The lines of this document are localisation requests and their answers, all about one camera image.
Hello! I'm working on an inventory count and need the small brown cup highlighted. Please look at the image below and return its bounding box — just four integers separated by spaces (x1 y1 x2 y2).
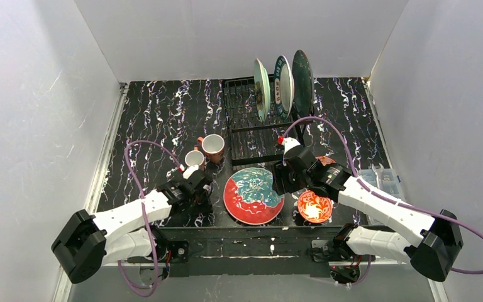
184 149 206 170

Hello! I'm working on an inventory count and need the red teal floral plate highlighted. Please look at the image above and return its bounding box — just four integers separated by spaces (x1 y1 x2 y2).
223 167 285 225

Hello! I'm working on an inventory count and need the black wire dish rack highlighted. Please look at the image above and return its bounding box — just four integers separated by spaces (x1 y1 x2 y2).
221 77 300 171

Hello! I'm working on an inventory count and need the large brown mug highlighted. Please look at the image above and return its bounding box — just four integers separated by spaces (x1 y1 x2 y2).
197 134 225 165

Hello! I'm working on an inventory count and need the green rim lettered plate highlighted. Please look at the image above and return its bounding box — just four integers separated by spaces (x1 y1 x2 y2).
273 55 294 121

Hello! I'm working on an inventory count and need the dark blue glazed plate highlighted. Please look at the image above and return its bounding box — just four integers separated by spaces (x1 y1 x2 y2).
292 49 314 117

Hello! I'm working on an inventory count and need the light green flower plate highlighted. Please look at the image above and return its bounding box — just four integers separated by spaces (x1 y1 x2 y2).
254 58 271 123

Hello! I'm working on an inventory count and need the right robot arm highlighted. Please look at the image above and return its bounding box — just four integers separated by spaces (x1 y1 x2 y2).
272 138 463 282

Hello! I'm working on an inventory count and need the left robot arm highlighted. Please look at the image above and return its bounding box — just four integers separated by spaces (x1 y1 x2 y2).
51 169 213 284

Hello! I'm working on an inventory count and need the red geometric pattern bowl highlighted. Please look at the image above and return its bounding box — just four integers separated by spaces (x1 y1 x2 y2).
317 155 336 166

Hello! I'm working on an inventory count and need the orange floral pattern bowl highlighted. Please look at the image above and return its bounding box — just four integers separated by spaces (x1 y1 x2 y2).
297 190 333 223

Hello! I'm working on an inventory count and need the silver wrench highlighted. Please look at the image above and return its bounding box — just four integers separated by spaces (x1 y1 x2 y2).
371 164 384 190

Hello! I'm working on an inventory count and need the clear plastic box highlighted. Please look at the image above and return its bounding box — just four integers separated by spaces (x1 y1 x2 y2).
358 168 404 200

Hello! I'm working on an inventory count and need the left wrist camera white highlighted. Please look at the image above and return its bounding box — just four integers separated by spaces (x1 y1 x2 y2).
181 165 201 179

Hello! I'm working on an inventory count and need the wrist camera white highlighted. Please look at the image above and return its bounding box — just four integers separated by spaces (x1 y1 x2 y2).
181 165 201 179
278 136 300 155

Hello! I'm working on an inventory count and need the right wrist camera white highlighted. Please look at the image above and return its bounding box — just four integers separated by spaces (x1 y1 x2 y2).
278 136 300 155

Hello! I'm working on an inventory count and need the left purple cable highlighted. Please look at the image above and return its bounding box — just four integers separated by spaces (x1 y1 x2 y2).
117 140 184 298

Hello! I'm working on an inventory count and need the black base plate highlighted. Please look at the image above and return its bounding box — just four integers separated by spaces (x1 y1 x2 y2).
139 226 375 279

